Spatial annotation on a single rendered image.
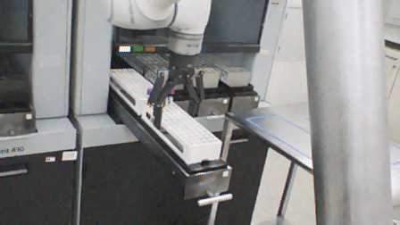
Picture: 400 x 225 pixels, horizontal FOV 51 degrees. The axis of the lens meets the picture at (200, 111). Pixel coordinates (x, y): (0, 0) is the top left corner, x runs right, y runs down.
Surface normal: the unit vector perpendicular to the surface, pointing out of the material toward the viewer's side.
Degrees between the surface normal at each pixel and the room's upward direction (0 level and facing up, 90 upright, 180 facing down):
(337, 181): 85
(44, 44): 90
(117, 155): 90
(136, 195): 90
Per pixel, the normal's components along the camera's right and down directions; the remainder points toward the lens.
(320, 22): -0.77, 0.11
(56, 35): 0.51, 0.40
